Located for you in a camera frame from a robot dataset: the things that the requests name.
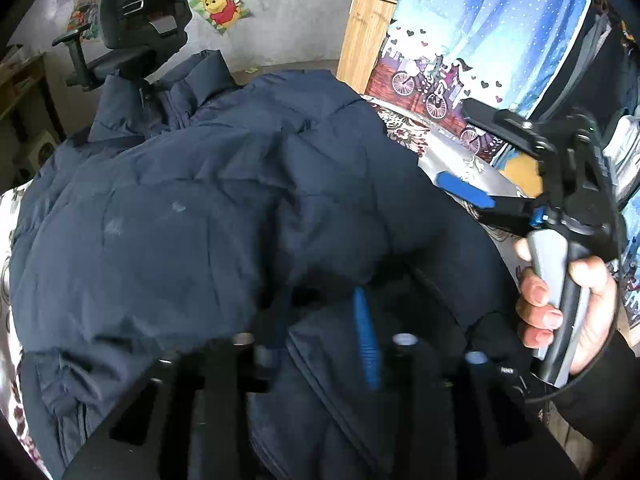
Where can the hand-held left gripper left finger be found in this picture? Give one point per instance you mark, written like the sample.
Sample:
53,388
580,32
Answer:
220,385

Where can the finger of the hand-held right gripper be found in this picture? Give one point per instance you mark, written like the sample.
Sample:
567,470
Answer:
505,127
465,190

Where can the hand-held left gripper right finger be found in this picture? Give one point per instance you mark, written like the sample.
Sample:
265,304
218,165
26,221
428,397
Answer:
366,340

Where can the navy padded jacket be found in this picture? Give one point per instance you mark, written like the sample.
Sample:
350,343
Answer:
225,185

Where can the person's right forearm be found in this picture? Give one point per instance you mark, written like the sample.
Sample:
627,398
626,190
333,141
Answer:
600,395

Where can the person's right hand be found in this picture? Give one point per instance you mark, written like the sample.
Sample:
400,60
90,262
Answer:
595,300

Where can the yellow cloth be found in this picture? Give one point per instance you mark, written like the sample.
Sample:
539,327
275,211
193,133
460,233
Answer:
522,175

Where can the pale folded cloth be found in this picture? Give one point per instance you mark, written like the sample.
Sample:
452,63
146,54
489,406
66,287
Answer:
622,150

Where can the blue printed curtain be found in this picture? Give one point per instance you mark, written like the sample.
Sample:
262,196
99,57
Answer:
490,25

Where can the dark hanging garment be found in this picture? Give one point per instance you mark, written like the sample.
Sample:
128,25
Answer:
595,70

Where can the light wooden cabinet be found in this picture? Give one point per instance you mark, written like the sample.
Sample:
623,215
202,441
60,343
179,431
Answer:
362,40

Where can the pale plastic stool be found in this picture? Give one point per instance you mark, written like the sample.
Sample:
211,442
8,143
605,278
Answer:
40,150

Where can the wooden desk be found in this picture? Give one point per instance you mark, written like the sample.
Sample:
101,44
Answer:
25,80

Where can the black mesh office chair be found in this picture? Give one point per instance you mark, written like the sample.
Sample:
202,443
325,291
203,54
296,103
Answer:
145,5

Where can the yellow bear wall poster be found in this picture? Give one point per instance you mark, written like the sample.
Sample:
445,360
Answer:
220,7

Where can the colourful cartoon wall sticker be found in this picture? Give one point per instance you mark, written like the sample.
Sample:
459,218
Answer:
85,12

